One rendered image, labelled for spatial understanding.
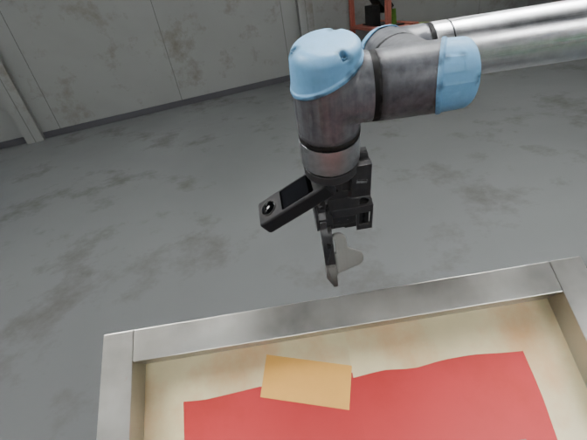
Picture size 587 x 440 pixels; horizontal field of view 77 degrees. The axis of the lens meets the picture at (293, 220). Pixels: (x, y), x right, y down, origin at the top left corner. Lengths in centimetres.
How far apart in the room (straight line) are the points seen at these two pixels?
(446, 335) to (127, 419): 38
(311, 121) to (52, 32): 807
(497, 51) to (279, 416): 52
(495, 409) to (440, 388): 6
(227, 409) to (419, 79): 42
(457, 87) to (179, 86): 800
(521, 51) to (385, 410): 47
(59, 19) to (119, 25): 94
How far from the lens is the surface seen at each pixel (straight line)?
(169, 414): 52
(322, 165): 45
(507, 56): 59
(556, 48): 62
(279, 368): 48
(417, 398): 49
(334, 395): 48
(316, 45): 40
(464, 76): 43
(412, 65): 41
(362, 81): 40
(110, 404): 51
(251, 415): 49
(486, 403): 51
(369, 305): 46
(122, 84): 835
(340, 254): 56
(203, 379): 50
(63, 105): 860
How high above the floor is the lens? 189
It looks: 33 degrees down
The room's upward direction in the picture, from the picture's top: 10 degrees counter-clockwise
